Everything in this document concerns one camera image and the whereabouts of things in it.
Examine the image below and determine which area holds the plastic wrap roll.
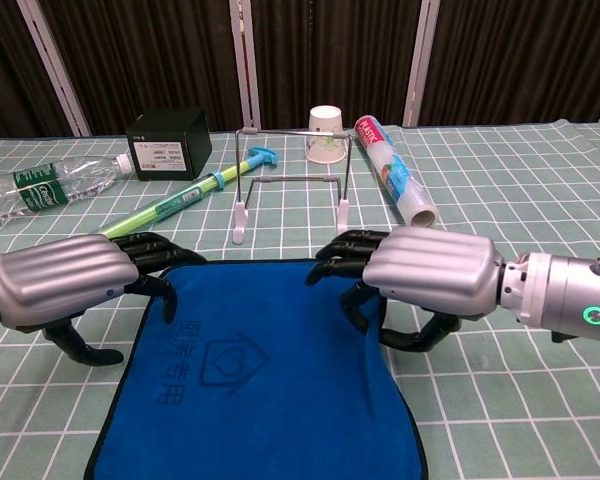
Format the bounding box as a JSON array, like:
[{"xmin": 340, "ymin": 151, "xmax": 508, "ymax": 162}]
[{"xmin": 354, "ymin": 114, "xmax": 439, "ymax": 230}]

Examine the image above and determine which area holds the clear plastic water bottle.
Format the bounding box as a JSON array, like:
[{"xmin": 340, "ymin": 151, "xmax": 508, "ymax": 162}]
[{"xmin": 0, "ymin": 153, "xmax": 134, "ymax": 225}]

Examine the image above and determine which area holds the green checkered tablecloth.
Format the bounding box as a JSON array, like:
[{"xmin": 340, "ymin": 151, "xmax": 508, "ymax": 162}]
[{"xmin": 0, "ymin": 118, "xmax": 600, "ymax": 480}]

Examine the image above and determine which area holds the white paper cup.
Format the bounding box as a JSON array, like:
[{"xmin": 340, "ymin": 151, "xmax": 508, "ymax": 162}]
[{"xmin": 304, "ymin": 104, "xmax": 347, "ymax": 165}]

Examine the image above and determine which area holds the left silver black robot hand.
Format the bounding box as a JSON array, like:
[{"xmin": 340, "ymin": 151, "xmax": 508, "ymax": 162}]
[{"xmin": 0, "ymin": 231, "xmax": 209, "ymax": 366}]

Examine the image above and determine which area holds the green blue water pump tube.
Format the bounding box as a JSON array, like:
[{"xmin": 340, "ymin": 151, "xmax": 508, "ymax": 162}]
[{"xmin": 99, "ymin": 146, "xmax": 279, "ymax": 240}]

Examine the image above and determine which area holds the wire stand with white feet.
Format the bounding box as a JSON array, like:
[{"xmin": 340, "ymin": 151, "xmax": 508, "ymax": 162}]
[{"xmin": 232, "ymin": 127, "xmax": 354, "ymax": 246}]

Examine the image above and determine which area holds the blue microfiber towel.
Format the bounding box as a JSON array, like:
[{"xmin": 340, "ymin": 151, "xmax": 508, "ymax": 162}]
[{"xmin": 83, "ymin": 258, "xmax": 429, "ymax": 480}]

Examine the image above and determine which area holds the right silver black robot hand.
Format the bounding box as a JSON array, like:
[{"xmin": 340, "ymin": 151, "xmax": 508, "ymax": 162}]
[{"xmin": 304, "ymin": 227, "xmax": 506, "ymax": 354}]

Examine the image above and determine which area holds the black cardboard box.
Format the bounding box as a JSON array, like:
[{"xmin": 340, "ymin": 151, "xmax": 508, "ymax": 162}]
[{"xmin": 125, "ymin": 106, "xmax": 214, "ymax": 182}]

